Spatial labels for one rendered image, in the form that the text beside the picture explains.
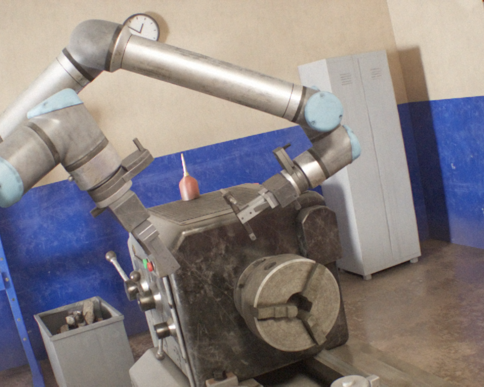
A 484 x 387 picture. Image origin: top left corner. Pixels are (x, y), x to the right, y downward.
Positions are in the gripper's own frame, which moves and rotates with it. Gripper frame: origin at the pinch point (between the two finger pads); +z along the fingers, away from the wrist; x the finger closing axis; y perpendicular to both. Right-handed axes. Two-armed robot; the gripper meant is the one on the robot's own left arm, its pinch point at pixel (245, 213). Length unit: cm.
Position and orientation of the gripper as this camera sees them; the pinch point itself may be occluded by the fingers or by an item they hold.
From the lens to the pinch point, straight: 161.7
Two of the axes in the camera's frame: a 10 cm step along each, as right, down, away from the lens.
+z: -8.3, 5.6, -0.7
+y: 5.3, 8.1, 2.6
